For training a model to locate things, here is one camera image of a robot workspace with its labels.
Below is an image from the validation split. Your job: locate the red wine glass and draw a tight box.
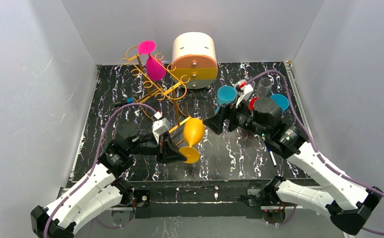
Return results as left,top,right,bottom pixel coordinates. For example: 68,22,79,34
248,97,259,111

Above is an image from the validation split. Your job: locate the light blue wine glass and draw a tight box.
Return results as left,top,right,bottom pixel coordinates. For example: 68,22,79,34
215,86,237,113

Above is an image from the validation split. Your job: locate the yellow wine glass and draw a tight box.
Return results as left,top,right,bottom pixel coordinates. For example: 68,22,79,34
179,118,205,164

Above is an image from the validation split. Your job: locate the clear wine glass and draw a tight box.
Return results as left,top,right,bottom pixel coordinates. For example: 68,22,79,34
256,78,273,98

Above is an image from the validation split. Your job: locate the blue front wine glass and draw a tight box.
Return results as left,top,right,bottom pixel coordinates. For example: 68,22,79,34
270,94,290,113

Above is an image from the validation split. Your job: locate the gold wire wine glass rack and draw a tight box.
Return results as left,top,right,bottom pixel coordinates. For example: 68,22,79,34
121,46,192,133

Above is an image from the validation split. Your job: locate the pink wine glass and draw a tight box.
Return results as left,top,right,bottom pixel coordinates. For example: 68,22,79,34
137,40,166,81

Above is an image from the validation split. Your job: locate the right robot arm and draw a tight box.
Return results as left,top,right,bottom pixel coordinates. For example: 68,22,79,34
203,98,381,236

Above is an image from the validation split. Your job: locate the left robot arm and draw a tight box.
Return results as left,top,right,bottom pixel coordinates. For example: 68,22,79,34
30,122,187,238

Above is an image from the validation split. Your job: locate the clear champagne flute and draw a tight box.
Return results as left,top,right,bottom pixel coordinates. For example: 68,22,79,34
242,81,254,94

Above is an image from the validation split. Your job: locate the black marker with blue cap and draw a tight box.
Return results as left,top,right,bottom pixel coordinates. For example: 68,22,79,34
114,98,135,108

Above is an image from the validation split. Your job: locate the blue and white marker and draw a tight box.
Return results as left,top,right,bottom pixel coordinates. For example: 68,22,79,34
267,148,277,167

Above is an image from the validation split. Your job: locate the white cylindrical container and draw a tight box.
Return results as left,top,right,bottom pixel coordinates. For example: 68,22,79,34
172,32,218,89

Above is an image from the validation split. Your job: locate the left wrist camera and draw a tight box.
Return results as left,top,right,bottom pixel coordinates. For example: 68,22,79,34
152,118,170,138

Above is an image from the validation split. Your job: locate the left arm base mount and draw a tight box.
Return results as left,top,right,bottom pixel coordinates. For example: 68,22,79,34
111,189,151,227

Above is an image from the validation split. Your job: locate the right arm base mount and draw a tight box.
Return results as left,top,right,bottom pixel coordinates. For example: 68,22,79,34
236,188,297,227

